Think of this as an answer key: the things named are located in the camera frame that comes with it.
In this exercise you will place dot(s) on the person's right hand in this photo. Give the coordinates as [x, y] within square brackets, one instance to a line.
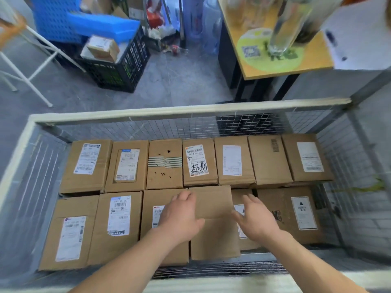
[261, 222]

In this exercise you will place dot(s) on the person's left hand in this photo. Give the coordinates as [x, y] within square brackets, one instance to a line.
[181, 219]

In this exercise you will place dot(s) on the large labelled cardboard box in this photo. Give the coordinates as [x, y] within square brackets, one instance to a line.
[281, 201]
[238, 198]

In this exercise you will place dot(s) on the scribbled label printed cardboard box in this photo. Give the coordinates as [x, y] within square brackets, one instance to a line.
[148, 204]

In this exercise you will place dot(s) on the unlabelled medium cardboard box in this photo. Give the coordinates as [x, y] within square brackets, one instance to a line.
[213, 241]

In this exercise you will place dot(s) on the green striped holed cardboard box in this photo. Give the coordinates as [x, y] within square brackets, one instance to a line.
[165, 180]

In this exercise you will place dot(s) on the barcode printed medium cardboard box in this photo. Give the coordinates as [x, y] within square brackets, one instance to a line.
[262, 167]

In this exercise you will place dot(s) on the parcel with long label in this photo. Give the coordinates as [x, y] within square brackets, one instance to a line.
[247, 167]

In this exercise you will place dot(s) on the parcel with handwritten label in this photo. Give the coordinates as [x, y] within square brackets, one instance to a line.
[212, 167]

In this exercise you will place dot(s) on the small parcel white label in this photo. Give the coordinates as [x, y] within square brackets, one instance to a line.
[290, 161]

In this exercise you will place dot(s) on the parcel with blue-top label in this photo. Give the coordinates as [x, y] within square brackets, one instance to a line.
[111, 184]

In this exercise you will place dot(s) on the torn flap cardboard box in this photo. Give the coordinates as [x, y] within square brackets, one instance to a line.
[49, 241]

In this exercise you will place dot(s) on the person's left forearm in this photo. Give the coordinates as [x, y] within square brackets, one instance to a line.
[128, 265]

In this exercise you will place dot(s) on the person's right forearm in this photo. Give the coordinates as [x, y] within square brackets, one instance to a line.
[314, 268]

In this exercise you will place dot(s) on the black plastic crate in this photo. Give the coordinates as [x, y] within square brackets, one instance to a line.
[128, 70]
[61, 54]

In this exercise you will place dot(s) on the yellow-green round sticker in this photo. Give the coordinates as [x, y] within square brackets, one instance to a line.
[253, 62]

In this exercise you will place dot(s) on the heap of mixed rubbish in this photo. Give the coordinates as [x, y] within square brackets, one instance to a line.
[171, 48]

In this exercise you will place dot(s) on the small yellow table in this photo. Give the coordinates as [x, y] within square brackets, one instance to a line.
[314, 57]

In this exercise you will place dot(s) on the small brown carton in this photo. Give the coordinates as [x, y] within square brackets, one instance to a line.
[102, 48]

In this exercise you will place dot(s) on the clear glass jar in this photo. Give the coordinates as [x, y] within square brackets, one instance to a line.
[287, 27]

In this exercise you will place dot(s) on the black pen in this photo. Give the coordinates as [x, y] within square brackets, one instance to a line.
[331, 38]

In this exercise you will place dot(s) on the blue water jug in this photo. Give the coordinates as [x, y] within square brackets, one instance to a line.
[193, 18]
[212, 24]

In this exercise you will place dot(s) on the blue plastic box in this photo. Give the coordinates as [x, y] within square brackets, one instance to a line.
[104, 27]

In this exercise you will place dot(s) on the white paper sheet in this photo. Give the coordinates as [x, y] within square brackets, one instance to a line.
[363, 36]

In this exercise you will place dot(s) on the pink lid clear tumbler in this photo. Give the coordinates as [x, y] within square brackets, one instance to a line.
[244, 9]

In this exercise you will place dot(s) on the white lid drink cup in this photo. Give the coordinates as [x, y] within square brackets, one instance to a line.
[320, 15]

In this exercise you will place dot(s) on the upright brown carton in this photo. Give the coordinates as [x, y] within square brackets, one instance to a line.
[136, 7]

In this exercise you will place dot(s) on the blue perforated plastic crate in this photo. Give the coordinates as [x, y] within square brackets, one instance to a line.
[52, 18]

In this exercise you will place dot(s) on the white metal stool frame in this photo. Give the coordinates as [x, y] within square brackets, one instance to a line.
[33, 76]

